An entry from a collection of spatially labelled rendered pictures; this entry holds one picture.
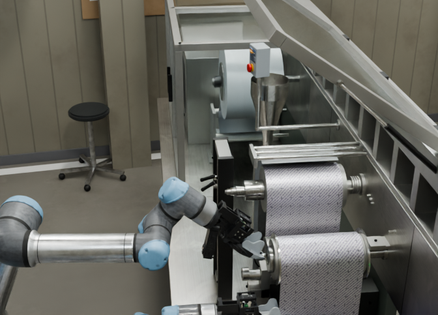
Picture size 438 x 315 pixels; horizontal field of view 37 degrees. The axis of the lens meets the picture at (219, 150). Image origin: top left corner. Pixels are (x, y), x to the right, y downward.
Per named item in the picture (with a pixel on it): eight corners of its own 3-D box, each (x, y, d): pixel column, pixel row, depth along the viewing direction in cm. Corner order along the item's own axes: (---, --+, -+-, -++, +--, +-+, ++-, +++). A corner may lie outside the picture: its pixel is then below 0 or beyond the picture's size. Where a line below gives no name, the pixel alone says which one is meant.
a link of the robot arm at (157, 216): (132, 241, 174) (158, 214, 170) (137, 219, 184) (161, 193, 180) (156, 257, 176) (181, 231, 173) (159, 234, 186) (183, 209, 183)
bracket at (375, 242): (364, 240, 190) (365, 235, 189) (384, 239, 191) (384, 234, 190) (370, 250, 186) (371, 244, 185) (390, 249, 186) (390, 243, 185)
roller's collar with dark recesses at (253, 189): (242, 194, 209) (242, 177, 206) (261, 193, 209) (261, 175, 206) (245, 205, 203) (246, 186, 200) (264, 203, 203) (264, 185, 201)
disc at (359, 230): (350, 260, 198) (354, 218, 192) (352, 260, 199) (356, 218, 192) (365, 289, 185) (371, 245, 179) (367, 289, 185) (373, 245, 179)
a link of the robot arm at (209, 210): (189, 224, 176) (188, 209, 183) (203, 233, 178) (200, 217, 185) (207, 205, 174) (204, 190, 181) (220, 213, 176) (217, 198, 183)
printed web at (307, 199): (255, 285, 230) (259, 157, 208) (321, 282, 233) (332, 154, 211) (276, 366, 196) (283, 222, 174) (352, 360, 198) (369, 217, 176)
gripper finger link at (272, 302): (291, 300, 186) (258, 303, 185) (289, 317, 189) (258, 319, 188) (288, 293, 189) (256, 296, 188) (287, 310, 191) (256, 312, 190)
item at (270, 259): (269, 278, 184) (264, 263, 191) (276, 277, 184) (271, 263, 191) (270, 254, 181) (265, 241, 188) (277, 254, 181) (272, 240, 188)
